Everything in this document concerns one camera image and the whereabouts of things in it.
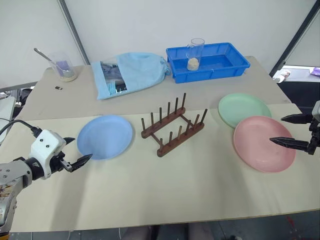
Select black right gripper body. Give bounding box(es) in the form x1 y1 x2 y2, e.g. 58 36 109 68
306 112 320 156

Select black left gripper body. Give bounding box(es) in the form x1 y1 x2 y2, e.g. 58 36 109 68
48 150 72 174

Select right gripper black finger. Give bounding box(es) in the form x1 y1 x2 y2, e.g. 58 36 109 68
269 136 311 152
280 112 313 125

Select pink plastic plate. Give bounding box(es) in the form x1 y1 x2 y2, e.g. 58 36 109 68
233 115 297 174

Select blue plastic plate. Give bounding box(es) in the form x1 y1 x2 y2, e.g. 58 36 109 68
76 114 134 161

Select green plastic plate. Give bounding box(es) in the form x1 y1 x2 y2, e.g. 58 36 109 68
217 92 273 130

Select wooden dish rack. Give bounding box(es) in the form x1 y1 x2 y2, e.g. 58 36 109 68
140 92 209 158

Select beige table cover sheet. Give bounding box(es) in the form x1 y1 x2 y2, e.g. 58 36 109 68
14 56 292 121
0 103 320 232

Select white pink background item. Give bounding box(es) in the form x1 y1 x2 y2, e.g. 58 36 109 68
274 70 292 82

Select dark background equipment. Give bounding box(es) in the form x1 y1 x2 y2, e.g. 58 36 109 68
0 84 35 116

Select clear glass beaker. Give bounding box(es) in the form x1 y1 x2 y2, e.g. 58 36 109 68
48 51 79 83

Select black metal pole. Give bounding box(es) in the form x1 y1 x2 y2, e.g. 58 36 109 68
268 0 320 77

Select blue plastic bin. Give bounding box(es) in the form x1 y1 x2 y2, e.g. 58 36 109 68
165 41 251 84

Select metal spoon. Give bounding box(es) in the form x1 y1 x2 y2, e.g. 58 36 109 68
33 47 66 74

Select grey metal pole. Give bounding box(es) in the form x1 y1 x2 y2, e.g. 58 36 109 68
59 0 91 66

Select clear glass measuring cup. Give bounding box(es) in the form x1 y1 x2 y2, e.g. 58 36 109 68
186 37 206 72

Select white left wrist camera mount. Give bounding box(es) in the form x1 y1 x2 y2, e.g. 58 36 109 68
30 129 67 180

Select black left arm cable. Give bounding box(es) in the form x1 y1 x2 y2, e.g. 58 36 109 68
0 119 43 138

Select light blue drawstring bag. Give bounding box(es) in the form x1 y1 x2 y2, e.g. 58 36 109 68
91 51 172 101

